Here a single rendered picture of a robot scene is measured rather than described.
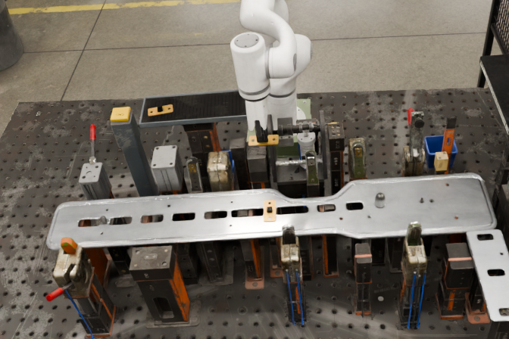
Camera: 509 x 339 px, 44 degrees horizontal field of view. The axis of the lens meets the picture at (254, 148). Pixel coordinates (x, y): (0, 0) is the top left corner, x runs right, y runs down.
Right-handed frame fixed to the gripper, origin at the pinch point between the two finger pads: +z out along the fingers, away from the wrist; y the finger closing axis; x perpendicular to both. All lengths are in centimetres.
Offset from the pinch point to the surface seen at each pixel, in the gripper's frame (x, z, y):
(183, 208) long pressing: -28.9, 30.9, 0.6
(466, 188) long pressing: 59, 32, -5
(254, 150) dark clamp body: -6.1, 23.5, -16.8
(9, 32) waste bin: -199, 105, -222
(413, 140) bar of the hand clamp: 43.7, 19.3, -13.8
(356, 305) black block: 24, 58, 20
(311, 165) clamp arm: 12.2, 25.1, -10.5
